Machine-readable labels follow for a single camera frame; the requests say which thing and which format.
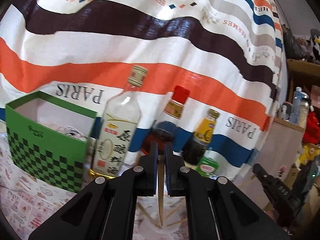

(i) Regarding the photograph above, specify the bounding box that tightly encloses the green drink carton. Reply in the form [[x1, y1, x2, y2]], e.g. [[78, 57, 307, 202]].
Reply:
[[196, 157, 219, 178]]

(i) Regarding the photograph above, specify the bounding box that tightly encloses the green checkered box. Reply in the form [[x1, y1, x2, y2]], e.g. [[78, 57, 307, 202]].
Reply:
[[5, 91, 97, 193]]

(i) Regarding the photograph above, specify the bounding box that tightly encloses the red cap vinegar bottle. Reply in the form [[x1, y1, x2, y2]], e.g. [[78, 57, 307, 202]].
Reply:
[[141, 86, 190, 155]]

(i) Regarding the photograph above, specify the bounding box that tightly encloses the translucent white plastic cup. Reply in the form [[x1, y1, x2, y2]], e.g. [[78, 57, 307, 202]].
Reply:
[[133, 197, 188, 239]]

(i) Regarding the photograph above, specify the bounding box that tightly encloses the yellow label soy sauce bottle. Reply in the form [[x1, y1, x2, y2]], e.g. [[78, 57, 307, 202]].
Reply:
[[182, 109, 220, 170]]

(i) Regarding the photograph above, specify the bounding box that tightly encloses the striped Hermes Paris cloth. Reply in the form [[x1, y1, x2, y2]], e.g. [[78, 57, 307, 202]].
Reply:
[[1, 0, 283, 179]]

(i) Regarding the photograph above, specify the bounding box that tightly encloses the clear rice wine bottle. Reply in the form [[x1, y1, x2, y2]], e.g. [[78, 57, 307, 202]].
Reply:
[[89, 65, 148, 178]]

